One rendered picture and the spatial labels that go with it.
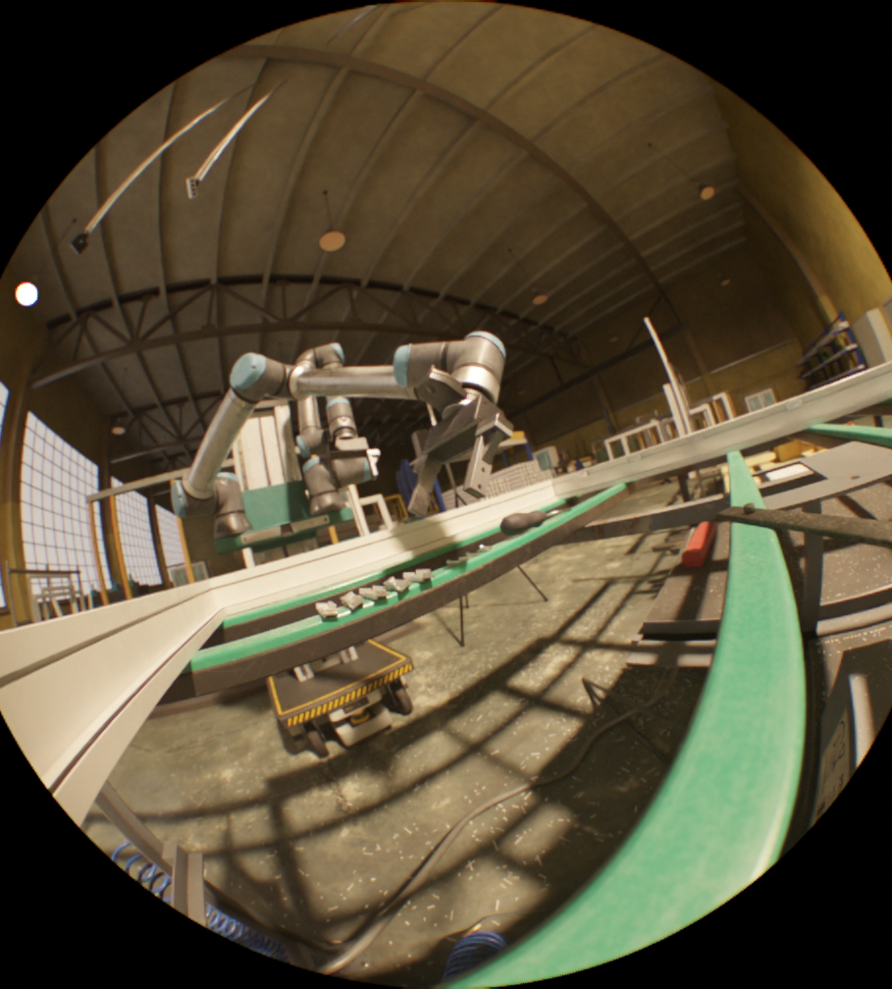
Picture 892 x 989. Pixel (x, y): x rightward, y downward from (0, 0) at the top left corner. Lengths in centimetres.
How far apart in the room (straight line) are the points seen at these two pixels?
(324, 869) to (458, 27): 899
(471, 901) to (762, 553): 96
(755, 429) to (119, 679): 102
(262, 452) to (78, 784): 163
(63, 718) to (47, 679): 2
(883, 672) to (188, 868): 78
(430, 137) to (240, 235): 483
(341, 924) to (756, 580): 110
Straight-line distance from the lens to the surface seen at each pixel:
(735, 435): 84
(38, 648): 20
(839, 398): 90
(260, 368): 96
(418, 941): 101
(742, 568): 18
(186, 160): 804
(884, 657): 41
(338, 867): 118
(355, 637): 34
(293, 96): 752
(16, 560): 886
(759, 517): 24
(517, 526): 47
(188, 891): 58
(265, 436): 172
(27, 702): 18
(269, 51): 540
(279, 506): 153
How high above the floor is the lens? 94
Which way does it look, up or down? 3 degrees up
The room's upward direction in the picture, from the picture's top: 17 degrees counter-clockwise
